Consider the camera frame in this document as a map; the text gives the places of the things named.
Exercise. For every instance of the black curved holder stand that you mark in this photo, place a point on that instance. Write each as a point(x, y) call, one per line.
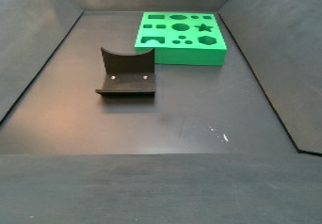
point(130, 73)

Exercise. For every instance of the green shape sorter block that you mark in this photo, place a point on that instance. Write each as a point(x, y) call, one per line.
point(184, 38)

